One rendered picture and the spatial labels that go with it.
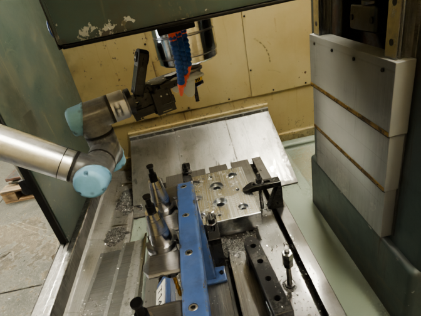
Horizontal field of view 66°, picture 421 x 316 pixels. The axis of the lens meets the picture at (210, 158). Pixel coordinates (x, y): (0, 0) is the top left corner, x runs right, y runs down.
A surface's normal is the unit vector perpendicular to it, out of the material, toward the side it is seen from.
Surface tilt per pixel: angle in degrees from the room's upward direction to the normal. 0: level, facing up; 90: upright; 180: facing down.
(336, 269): 0
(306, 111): 90
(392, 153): 90
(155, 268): 0
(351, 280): 0
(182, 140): 24
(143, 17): 90
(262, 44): 90
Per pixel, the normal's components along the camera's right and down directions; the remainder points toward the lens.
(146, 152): -0.12, -0.59
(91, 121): 0.36, 0.38
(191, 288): -0.18, -0.86
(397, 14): -0.98, 0.22
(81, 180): 0.08, 0.48
